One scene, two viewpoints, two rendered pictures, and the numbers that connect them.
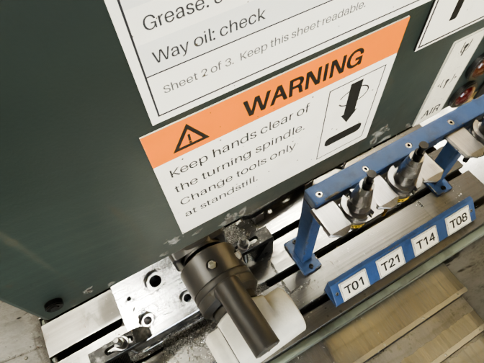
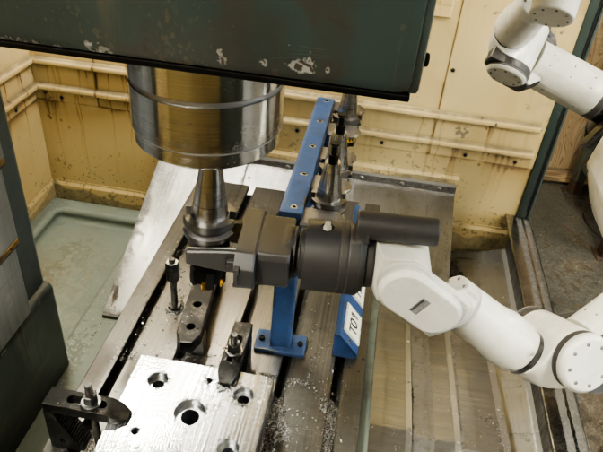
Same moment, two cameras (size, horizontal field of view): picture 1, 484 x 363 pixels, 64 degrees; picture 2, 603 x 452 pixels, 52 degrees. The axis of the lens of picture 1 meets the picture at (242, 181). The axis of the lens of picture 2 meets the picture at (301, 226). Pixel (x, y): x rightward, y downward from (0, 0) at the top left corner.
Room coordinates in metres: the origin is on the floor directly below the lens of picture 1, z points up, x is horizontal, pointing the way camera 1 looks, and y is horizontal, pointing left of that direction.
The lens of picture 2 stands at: (-0.10, 0.57, 1.79)
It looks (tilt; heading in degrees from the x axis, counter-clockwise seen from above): 36 degrees down; 301
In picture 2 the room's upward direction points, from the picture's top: 5 degrees clockwise
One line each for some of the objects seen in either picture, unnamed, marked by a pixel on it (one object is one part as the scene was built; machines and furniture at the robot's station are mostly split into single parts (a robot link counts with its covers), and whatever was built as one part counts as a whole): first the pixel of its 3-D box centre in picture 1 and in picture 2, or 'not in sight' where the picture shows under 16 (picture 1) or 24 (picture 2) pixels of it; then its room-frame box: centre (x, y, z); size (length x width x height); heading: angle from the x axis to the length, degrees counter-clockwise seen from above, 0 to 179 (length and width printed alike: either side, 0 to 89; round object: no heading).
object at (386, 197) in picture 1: (380, 193); (331, 185); (0.34, -0.26, 1.21); 0.07 x 0.05 x 0.01; 25
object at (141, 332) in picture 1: (124, 348); not in sight; (0.15, 0.29, 0.97); 0.13 x 0.03 x 0.15; 115
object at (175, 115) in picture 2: not in sight; (207, 82); (0.30, 0.12, 1.54); 0.16 x 0.16 x 0.12
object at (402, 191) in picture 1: (402, 180); (335, 169); (0.37, -0.31, 1.21); 0.06 x 0.06 x 0.03
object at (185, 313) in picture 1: (175, 272); (179, 448); (0.31, 0.18, 0.97); 0.29 x 0.23 x 0.05; 115
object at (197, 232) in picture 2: not in sight; (209, 221); (0.30, 0.12, 1.36); 0.06 x 0.06 x 0.03
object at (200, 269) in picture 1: (200, 251); (289, 250); (0.21, 0.07, 1.33); 0.13 x 0.12 x 0.10; 118
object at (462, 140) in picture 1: (466, 144); (344, 131); (0.43, -0.46, 1.21); 0.07 x 0.05 x 0.01; 25
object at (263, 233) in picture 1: (246, 248); (234, 361); (0.35, 0.00, 0.97); 0.13 x 0.03 x 0.15; 115
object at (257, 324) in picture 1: (248, 312); (384, 249); (0.12, 0.01, 1.34); 0.11 x 0.11 x 0.11; 28
